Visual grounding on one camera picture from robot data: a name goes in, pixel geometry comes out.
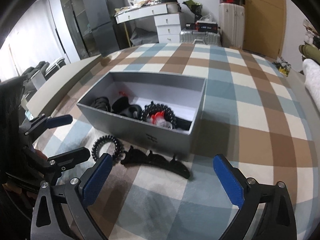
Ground black hair claw clip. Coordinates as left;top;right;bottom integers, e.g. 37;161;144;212
120;146;191;179

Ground left hand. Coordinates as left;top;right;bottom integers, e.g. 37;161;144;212
34;149;48;161

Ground glass door cabinet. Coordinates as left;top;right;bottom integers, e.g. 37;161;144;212
60;0;99;60

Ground green flower bouquet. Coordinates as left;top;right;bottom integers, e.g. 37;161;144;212
183;0;203;22

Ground white rolled blanket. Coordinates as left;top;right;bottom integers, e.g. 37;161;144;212
303;59;320;108

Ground silver suitcase lying flat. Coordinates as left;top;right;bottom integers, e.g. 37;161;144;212
180;29;221;47

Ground olive green rolled blanket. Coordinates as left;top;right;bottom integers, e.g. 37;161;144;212
299;44;320;63

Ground dark grey refrigerator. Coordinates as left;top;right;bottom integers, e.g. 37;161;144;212
83;0;129;56

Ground black red box on suitcase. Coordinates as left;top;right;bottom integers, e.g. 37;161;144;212
185;21;218;34

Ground grey cardboard box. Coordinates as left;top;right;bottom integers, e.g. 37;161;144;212
77;72;206;159

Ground white upright suitcase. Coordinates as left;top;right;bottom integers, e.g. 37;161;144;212
219;3;245;49

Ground wooden door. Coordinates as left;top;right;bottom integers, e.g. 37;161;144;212
242;0;286;59

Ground beige bed frame board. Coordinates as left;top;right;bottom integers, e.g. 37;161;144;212
27;55;102;117

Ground black bead bracelet red charm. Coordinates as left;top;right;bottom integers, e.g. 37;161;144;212
139;101;177;129

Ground white desk with drawers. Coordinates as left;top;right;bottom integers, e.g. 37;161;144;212
115;2;184;43

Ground black items inside box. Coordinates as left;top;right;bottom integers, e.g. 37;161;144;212
91;96;191;131

